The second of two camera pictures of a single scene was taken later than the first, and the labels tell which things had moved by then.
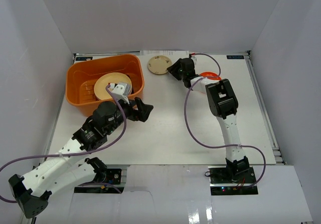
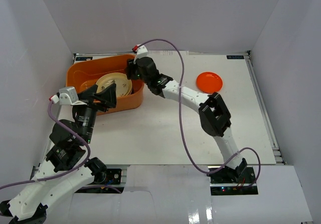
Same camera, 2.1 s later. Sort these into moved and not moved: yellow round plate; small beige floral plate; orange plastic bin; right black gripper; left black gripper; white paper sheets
Moved: right black gripper; left black gripper; small beige floral plate
Not moved: yellow round plate; orange plastic bin; white paper sheets
